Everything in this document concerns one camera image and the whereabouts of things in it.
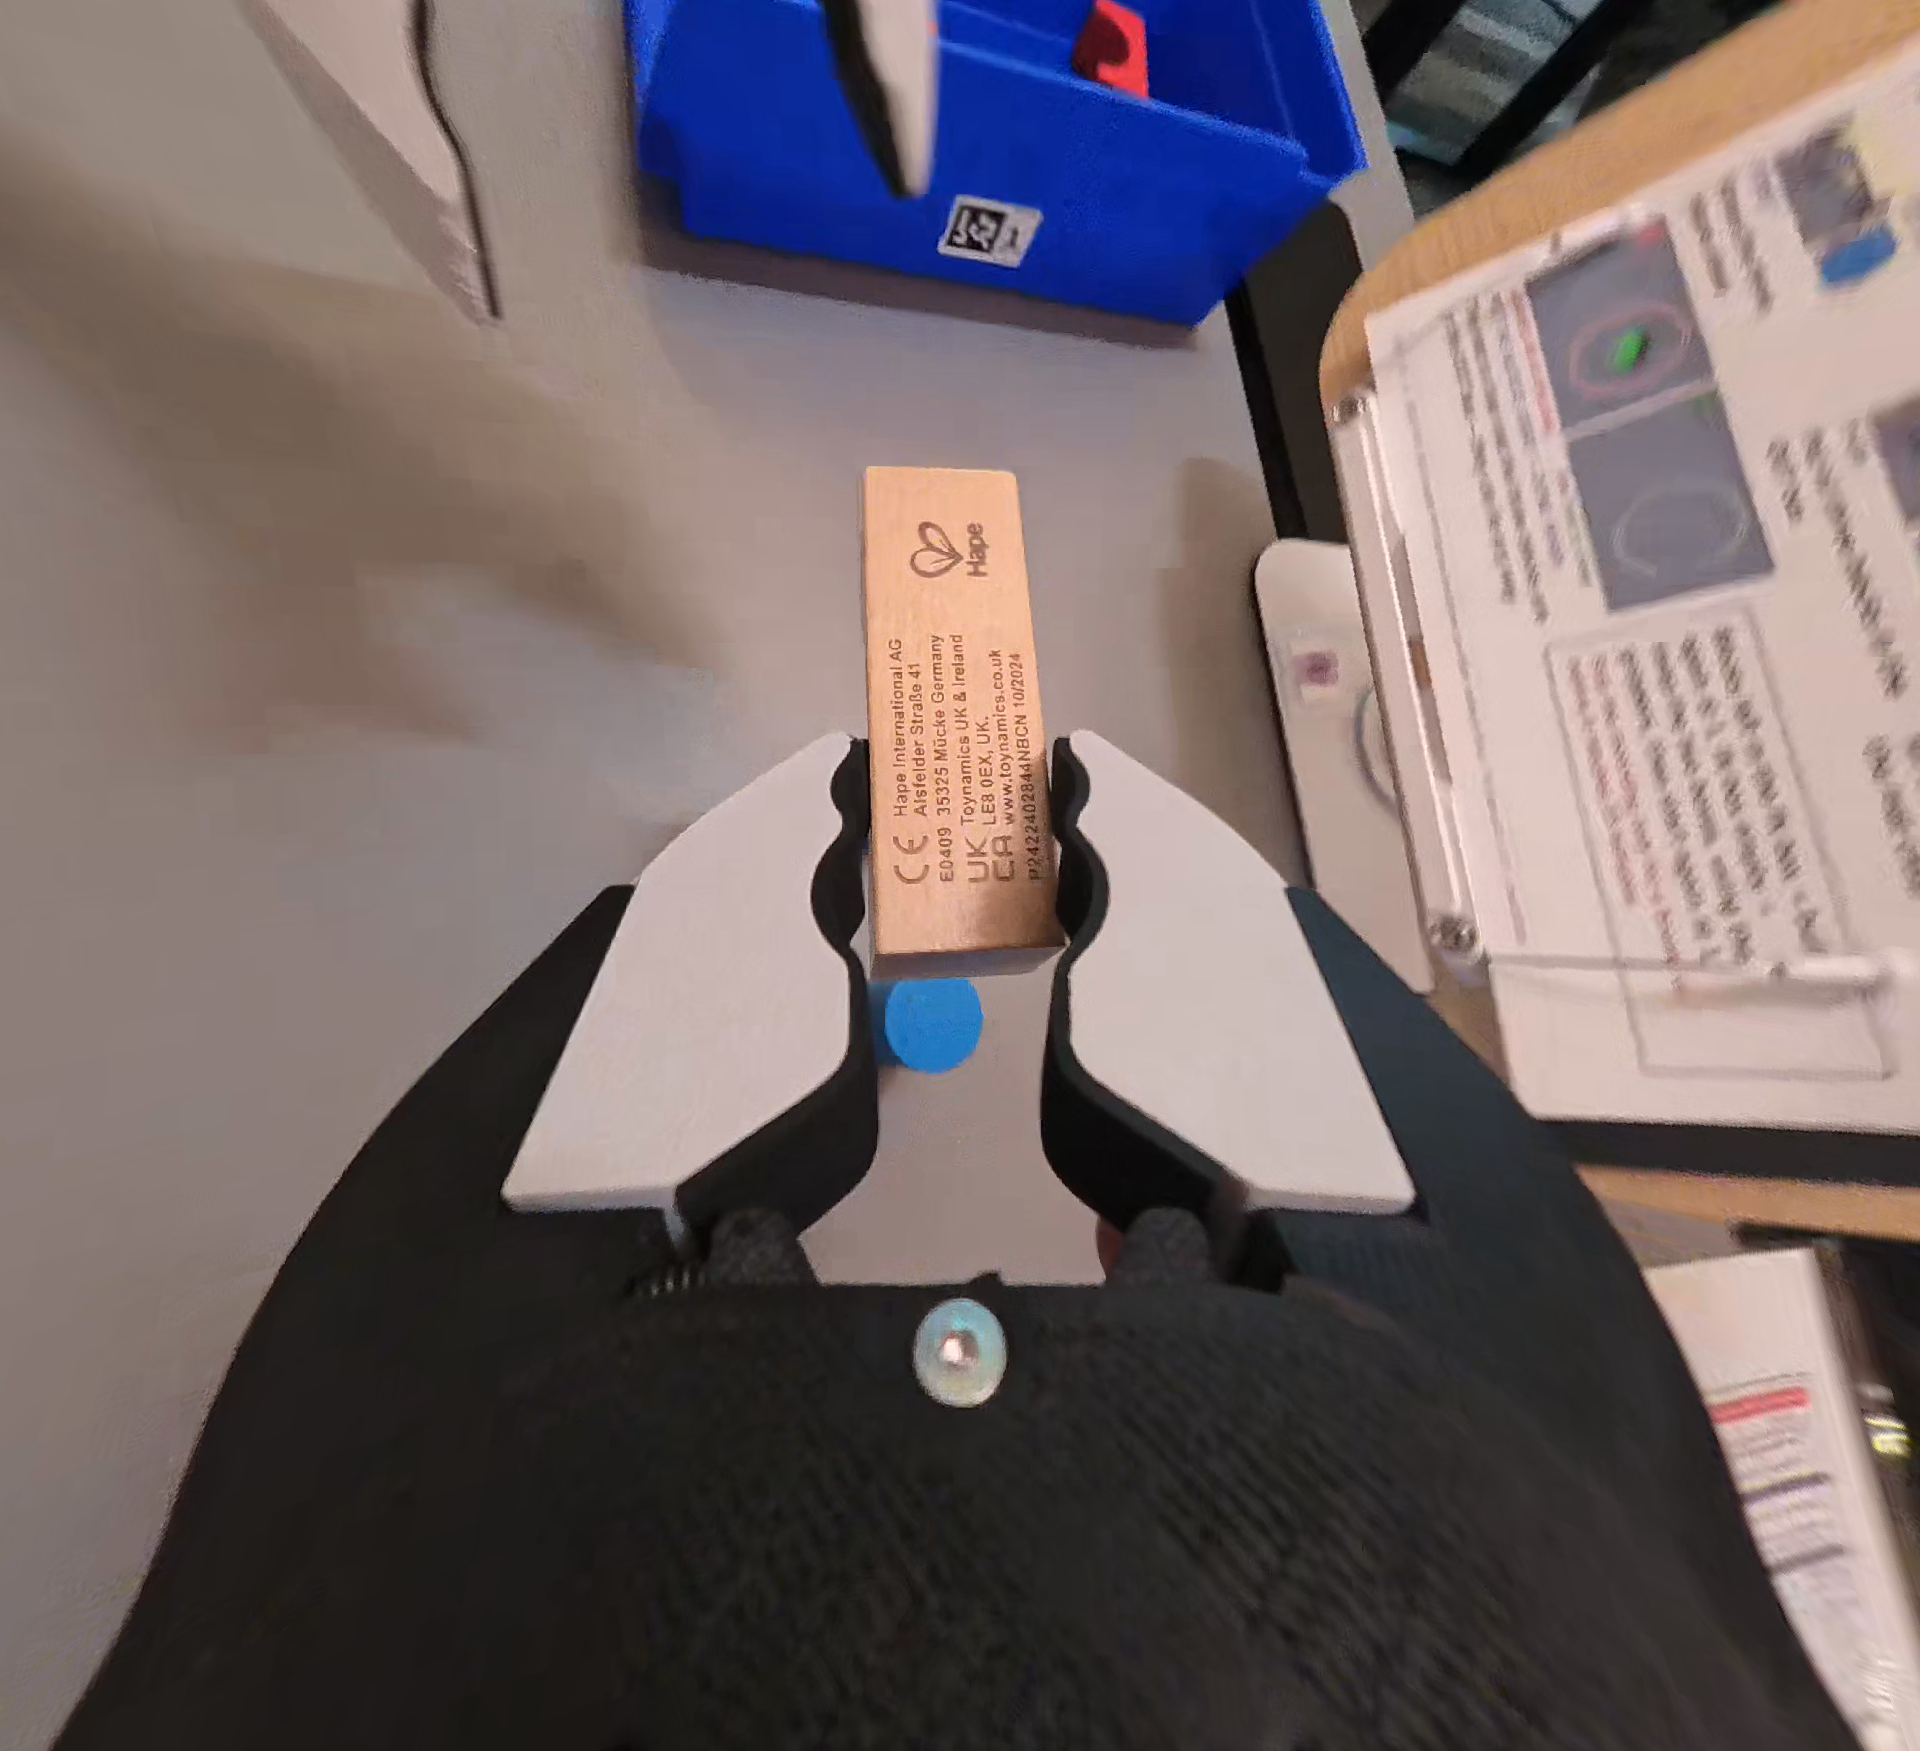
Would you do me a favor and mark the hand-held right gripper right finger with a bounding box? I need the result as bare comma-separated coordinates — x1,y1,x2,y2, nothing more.
1038,728,1421,1251

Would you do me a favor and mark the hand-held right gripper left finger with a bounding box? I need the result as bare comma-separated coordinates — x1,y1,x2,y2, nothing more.
503,730,881,1243

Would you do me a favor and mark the blue cylinder block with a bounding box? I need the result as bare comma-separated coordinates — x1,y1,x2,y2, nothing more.
869,975,987,1078

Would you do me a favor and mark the blue plastic bin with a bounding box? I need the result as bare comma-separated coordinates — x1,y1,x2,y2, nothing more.
615,0,1370,329

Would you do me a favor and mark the natural wooden plank block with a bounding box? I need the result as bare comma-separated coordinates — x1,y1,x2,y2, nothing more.
858,464,1070,961

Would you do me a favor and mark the red arch block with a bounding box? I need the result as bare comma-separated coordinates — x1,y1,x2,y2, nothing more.
1070,0,1154,103

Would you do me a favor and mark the white document stand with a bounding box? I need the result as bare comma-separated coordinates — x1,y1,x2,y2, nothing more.
1253,386,1899,1130

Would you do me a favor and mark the printed instruction sheet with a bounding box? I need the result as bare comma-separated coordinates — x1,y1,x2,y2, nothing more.
1366,41,1920,1033

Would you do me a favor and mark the printed paper leaflet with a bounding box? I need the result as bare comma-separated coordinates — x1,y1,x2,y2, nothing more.
1641,1248,1920,1751

